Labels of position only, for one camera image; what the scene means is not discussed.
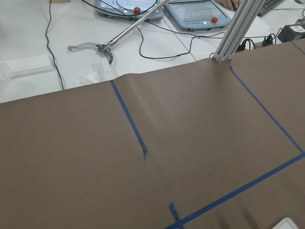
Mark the right blue teach pendant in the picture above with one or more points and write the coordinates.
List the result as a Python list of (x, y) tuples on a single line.
[(193, 15)]

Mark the left blue teach pendant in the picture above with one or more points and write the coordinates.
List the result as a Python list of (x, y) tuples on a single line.
[(124, 9)]

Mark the blue teach pendant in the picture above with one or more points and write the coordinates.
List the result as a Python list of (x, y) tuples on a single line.
[(193, 15), (124, 9)]

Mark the brown paper table cover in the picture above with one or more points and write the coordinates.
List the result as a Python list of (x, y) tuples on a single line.
[(203, 145)]

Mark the white rack base tray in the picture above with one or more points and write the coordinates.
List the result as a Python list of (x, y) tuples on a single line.
[(286, 223)]

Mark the metal reacher grabber tool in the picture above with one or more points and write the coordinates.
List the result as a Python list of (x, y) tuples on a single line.
[(105, 48)]

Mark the aluminium frame post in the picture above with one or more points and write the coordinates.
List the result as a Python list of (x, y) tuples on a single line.
[(240, 24)]

